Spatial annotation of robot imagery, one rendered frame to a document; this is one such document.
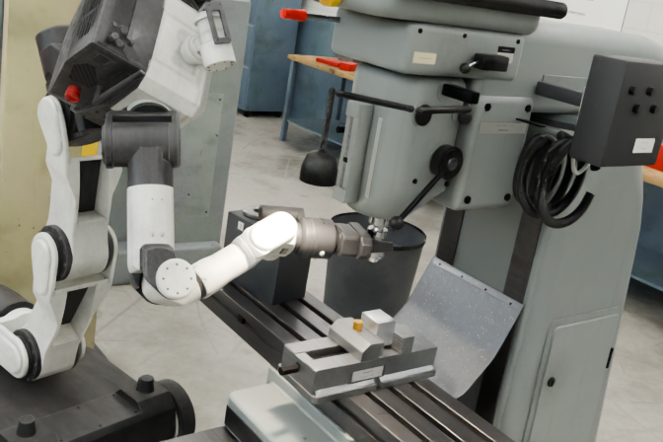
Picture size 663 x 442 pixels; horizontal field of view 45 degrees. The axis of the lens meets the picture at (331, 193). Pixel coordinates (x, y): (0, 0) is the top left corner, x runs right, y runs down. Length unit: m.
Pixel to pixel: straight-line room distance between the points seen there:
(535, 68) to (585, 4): 4.82
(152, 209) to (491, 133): 0.72
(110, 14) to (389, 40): 0.55
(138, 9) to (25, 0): 1.42
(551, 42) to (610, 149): 0.32
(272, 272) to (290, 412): 0.39
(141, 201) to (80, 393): 0.92
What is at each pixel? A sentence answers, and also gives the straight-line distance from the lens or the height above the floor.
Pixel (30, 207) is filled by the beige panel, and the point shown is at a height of 0.73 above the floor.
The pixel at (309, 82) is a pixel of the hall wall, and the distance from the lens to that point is 9.14.
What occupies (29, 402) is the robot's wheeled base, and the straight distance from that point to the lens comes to 2.34.
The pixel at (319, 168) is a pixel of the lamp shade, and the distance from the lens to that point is 1.50.
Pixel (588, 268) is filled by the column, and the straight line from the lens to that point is 2.07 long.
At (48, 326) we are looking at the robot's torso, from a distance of 2.20.
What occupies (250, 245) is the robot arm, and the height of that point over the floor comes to 1.24.
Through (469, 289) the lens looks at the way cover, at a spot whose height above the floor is 1.08.
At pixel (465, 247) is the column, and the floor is 1.17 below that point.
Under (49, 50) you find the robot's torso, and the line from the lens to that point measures 2.02.
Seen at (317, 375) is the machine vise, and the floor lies 1.00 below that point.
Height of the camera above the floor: 1.81
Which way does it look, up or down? 16 degrees down
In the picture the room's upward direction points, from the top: 10 degrees clockwise
